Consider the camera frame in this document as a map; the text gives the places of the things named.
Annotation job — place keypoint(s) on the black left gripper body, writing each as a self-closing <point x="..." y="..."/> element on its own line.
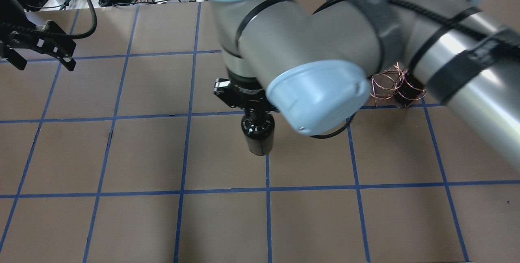
<point x="9" y="22"/>

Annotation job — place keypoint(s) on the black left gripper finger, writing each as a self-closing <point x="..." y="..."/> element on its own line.
<point x="68" y="62"/>
<point x="15" y="59"/>

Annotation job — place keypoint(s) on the copper wire wine basket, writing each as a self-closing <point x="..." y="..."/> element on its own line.
<point x="384" y="84"/>

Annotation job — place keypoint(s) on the dark wine bottle in basket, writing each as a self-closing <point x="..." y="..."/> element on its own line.
<point x="409" y="90"/>

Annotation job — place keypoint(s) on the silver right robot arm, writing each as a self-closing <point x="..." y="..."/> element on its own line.
<point x="314" y="69"/>

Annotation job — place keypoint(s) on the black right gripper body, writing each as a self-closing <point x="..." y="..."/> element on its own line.
<point x="243" y="94"/>

